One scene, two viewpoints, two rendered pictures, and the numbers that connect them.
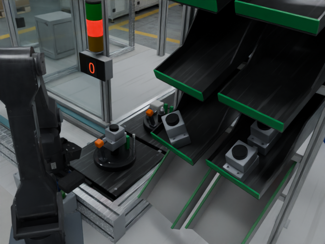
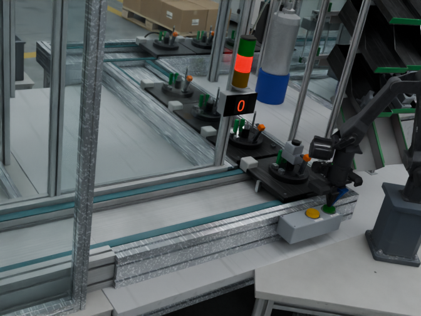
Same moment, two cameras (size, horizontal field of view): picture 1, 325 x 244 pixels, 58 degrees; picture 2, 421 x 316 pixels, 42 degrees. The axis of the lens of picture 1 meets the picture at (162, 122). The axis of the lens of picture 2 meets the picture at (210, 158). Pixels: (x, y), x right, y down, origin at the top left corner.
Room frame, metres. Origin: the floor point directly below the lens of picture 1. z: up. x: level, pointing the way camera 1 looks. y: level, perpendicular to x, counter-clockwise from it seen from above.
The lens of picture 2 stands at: (0.51, 1.82, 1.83)
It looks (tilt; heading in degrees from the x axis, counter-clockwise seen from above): 27 degrees down; 287
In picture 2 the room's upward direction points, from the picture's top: 10 degrees clockwise
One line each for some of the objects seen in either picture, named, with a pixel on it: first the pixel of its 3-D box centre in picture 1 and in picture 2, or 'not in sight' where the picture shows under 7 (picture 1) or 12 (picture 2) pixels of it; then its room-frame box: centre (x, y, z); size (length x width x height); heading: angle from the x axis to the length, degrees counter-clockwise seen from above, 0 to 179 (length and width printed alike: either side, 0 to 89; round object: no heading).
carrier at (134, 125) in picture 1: (161, 115); (245, 130); (0.96, 0.00, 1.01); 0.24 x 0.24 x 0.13; 56
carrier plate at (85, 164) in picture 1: (115, 159); (287, 176); (0.74, 0.15, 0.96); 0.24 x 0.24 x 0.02; 56
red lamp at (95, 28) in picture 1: (95, 26); (244, 62); (0.95, 0.24, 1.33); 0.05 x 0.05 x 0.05
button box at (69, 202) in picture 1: (44, 190); (309, 222); (0.62, 0.34, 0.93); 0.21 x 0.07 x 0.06; 56
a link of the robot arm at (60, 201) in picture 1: (36, 215); (420, 172); (0.36, 0.22, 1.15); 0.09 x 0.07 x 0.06; 106
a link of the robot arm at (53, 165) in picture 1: (51, 160); (338, 174); (0.58, 0.28, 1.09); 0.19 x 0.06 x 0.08; 56
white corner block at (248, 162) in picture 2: not in sight; (248, 164); (0.88, 0.17, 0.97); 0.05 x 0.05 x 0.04; 56
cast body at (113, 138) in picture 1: (116, 134); (292, 149); (0.75, 0.14, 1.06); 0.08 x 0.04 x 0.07; 146
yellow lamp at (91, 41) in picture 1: (96, 42); (240, 78); (0.95, 0.24, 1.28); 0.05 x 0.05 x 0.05
